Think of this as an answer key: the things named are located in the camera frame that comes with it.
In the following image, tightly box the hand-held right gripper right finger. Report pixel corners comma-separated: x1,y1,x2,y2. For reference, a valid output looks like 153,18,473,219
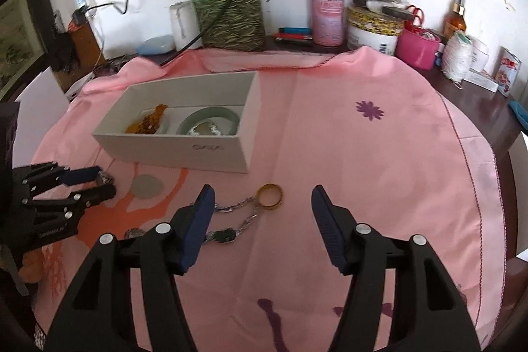
311,184,481,352

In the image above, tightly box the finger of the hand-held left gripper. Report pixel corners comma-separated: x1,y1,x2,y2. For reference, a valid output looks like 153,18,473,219
14,165,104,196
22,185,117,215

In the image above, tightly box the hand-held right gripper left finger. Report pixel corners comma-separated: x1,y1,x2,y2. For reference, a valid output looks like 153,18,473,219
43,184,216,352

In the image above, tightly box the silver chain with dark pendant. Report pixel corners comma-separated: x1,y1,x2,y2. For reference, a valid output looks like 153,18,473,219
204,193,263,244

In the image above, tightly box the pale green jade disc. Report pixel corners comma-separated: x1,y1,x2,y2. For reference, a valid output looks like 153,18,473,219
131,175,162,199

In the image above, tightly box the gold ring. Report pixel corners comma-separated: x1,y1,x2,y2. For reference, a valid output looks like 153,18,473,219
256,183,285,211

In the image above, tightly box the white cardboard box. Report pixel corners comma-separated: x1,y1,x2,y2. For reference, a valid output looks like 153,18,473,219
91,72,262,174

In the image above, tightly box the amber bead bracelet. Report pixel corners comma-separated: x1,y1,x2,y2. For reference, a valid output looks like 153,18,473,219
125,106,168,134

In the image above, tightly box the gourd-shaped pendant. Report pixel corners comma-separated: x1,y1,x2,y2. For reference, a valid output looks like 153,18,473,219
187,122,223,137

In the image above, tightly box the green jade bangle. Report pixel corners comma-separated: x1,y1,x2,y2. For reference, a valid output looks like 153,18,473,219
177,107,241,137

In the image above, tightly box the pink printed cloth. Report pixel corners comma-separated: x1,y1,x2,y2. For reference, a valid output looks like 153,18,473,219
31,47,508,352

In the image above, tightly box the white paper board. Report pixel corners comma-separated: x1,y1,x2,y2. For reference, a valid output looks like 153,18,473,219
14,67,71,168

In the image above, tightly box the black fuzzy duster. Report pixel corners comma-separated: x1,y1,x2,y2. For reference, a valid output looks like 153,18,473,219
45,12,79,72

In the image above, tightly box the brown cardboard box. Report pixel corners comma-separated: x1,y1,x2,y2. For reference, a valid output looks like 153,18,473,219
68,20,104,69

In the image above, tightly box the framed picture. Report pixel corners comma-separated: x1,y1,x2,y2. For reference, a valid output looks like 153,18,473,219
0,0,47,101

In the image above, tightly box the blue soap case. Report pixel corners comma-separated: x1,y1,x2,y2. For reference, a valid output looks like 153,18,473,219
136,35,176,56

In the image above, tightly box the white cylindrical cup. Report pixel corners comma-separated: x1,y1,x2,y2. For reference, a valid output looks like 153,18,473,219
170,1,204,49

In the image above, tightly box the white plastic tub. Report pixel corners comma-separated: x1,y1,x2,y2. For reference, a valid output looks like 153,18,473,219
346,24,399,56

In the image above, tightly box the pink plastic basket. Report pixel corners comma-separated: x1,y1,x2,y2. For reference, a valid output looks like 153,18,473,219
396,8,441,71

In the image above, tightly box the pink pen holder can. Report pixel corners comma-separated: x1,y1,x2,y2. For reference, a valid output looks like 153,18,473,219
310,0,346,48

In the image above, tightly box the yellow patterned tin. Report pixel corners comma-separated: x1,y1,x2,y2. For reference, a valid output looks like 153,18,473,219
346,6,403,38

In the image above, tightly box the flat small white box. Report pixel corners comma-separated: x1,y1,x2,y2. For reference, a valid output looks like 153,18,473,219
464,70,500,92

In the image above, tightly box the green glass jar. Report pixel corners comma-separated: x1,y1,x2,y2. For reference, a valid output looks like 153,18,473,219
190,0,267,51

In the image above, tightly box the white thread spool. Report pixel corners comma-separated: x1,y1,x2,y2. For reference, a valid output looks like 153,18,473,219
441,31,473,82

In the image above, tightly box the blue cloth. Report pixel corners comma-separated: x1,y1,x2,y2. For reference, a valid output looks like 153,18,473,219
509,100,528,127

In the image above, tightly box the small white jar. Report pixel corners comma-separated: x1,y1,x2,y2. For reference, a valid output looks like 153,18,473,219
470,39,491,73

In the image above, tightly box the red and white can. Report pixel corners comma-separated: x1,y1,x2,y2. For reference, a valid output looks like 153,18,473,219
496,46,522,96

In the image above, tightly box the amber glass bottle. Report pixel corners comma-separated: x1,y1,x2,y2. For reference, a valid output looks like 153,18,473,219
443,0,467,43

